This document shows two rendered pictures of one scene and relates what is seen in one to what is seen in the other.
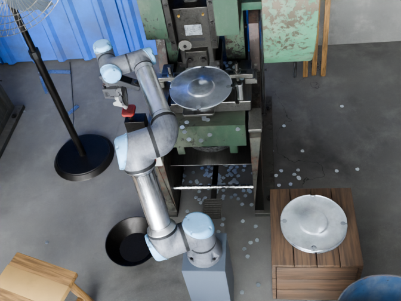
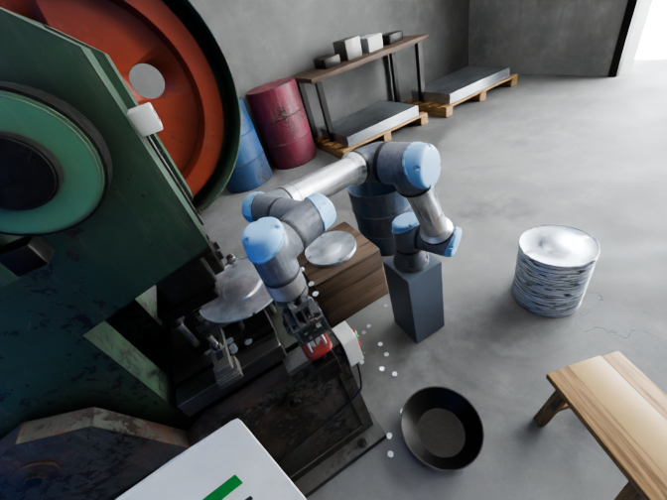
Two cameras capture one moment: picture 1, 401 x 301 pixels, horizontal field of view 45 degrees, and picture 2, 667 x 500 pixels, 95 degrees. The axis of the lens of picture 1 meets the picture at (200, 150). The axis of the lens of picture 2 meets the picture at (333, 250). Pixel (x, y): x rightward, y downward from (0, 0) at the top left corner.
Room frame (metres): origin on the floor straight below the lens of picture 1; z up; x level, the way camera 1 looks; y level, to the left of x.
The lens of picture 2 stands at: (1.77, 0.76, 1.39)
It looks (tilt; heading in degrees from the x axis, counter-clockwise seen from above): 37 degrees down; 240
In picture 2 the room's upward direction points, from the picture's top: 18 degrees counter-clockwise
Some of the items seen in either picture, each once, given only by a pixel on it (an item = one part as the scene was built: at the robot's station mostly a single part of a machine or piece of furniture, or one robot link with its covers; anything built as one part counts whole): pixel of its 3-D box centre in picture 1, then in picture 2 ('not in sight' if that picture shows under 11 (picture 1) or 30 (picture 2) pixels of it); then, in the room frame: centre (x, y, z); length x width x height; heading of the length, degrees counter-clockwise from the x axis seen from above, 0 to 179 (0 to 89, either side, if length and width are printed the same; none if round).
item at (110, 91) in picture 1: (113, 83); (300, 311); (1.64, 0.32, 0.92); 0.09 x 0.08 x 0.12; 78
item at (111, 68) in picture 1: (113, 67); (301, 219); (1.54, 0.27, 1.08); 0.11 x 0.11 x 0.08; 10
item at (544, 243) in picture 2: not in sight; (557, 244); (0.49, 0.44, 0.33); 0.29 x 0.29 x 0.01
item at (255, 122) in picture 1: (261, 98); not in sight; (1.87, -0.38, 0.45); 0.92 x 0.12 x 0.90; 168
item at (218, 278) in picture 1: (210, 275); (415, 295); (1.02, 0.06, 0.23); 0.18 x 0.18 x 0.45; 78
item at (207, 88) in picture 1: (200, 86); (242, 285); (1.66, -0.06, 0.78); 0.29 x 0.29 x 0.01
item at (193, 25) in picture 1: (194, 28); (170, 234); (1.75, -0.07, 1.04); 0.17 x 0.15 x 0.30; 168
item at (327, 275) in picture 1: (311, 243); (338, 272); (1.11, -0.43, 0.18); 0.40 x 0.38 x 0.35; 168
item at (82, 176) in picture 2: not in sight; (66, 129); (1.79, -0.08, 1.33); 0.67 x 0.18 x 0.18; 78
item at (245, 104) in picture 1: (205, 86); (220, 326); (1.79, -0.08, 0.68); 0.45 x 0.30 x 0.06; 78
